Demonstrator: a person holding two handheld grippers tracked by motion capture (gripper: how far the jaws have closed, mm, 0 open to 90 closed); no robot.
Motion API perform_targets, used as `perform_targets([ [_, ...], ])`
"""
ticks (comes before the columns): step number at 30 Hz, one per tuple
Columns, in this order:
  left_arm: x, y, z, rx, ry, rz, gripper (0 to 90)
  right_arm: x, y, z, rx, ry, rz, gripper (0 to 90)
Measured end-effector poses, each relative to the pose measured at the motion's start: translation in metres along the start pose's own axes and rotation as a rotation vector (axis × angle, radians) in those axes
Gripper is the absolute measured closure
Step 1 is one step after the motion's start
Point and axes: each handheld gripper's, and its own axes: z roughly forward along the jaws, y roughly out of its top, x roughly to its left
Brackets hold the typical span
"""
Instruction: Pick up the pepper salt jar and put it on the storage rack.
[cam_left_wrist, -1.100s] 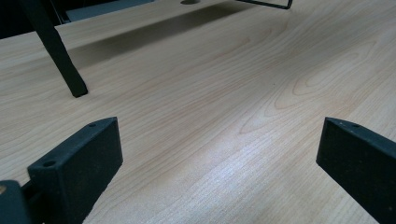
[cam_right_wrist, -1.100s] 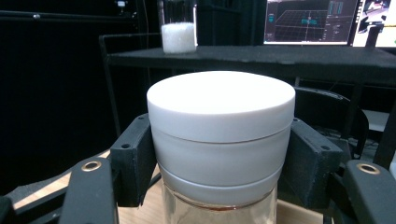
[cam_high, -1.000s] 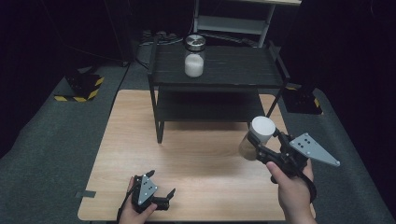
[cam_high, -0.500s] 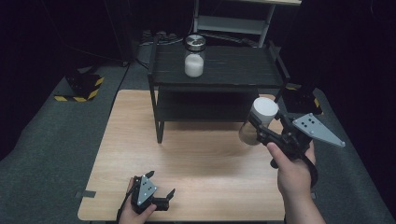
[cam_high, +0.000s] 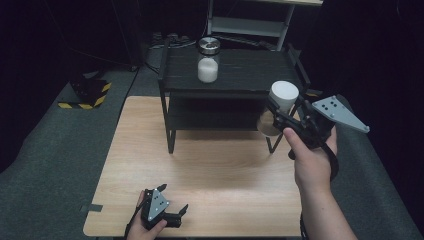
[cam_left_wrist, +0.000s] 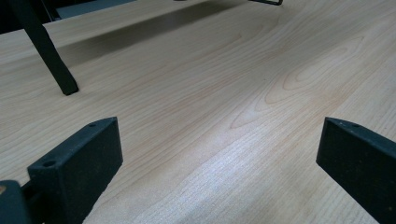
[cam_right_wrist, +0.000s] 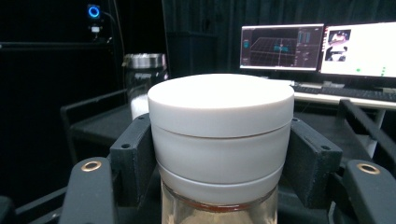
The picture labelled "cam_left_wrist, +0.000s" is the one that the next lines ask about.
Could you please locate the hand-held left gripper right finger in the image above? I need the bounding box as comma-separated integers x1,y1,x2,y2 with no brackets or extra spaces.
316,117,396,224

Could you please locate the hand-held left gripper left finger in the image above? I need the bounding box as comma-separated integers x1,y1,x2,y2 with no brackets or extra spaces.
21,117,123,224

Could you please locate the black metal stand leg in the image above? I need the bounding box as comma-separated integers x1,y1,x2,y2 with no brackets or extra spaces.
8,0,79,96

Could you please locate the black metal stand foot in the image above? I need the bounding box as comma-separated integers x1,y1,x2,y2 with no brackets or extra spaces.
247,0,284,7

